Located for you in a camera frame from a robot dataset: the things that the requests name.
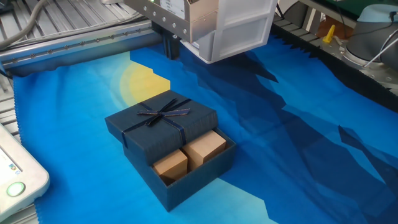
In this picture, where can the blue mountain print cloth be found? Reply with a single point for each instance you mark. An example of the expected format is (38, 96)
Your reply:
(295, 140)

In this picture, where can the dark blue ribboned box lid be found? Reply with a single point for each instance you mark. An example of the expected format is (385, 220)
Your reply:
(155, 137)

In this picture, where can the grey Schunk gripper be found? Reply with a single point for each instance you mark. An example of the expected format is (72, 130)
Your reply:
(174, 15)

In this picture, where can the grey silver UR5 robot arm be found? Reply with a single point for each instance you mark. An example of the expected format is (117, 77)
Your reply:
(367, 40)

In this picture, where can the white teach pendant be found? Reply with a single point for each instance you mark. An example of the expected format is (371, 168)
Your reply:
(18, 186)

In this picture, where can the white plastic drawer unit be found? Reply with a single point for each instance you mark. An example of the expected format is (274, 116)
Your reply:
(242, 31)

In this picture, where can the dark blue gift box base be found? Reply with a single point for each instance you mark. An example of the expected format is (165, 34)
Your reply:
(192, 189)

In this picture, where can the small kraft brown box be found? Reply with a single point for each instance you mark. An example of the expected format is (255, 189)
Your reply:
(205, 146)
(171, 165)

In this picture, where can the white zip tie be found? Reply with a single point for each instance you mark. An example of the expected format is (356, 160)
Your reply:
(378, 52)

